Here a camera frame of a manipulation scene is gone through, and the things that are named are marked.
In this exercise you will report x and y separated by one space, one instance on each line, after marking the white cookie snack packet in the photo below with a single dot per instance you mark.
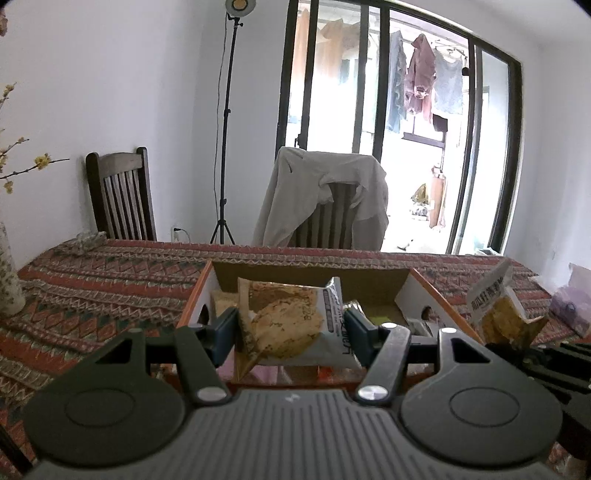
286 323

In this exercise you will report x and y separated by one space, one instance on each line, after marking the purple plastic bag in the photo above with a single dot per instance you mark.
572 300

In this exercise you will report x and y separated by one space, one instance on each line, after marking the hanging beige garment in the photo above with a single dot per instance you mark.
332 37

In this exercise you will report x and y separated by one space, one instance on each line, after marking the yellow flower branches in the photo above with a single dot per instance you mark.
41 160

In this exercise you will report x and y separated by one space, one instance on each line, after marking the pale yellow snack packet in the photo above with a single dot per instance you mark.
224 300

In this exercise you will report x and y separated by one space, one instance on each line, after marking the hanging grey-blue shirt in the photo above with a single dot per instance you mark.
448 83

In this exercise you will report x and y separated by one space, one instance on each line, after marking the yellow bag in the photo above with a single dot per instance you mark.
421 193

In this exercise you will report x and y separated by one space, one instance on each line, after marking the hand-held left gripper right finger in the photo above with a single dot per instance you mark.
358 330

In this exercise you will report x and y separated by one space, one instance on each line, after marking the hanging blue garment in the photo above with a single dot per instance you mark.
396 83

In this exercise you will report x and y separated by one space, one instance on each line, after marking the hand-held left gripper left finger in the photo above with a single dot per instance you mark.
226 330

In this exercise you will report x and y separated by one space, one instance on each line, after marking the dark wooden chair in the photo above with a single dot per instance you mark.
323 221
120 161

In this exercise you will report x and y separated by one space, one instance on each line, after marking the beige tall bundle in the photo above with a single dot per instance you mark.
437 198

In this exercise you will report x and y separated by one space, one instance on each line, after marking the hanging dark shorts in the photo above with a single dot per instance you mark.
440 124

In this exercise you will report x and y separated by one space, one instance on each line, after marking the floral ceramic vase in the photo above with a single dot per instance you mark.
9 281

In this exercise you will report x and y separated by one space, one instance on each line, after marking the black light stand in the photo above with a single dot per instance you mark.
226 115

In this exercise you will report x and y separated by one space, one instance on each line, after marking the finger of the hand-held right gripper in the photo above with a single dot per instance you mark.
568 355
563 387

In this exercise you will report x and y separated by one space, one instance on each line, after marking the orange cardboard box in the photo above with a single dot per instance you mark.
369 281

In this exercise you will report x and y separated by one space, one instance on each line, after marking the small floral fabric pouch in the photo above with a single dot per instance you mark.
87 242

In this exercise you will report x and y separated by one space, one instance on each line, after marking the white wall outlet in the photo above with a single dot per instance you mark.
175 230

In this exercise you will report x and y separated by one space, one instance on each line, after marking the chair with white shirt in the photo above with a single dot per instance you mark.
295 184

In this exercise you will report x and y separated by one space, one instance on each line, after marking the black sliding door frame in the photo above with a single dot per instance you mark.
508 161

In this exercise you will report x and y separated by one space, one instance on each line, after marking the hanging maroon garment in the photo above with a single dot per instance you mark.
420 78

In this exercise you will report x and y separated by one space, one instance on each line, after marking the white and yellow cracker packet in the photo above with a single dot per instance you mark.
494 300

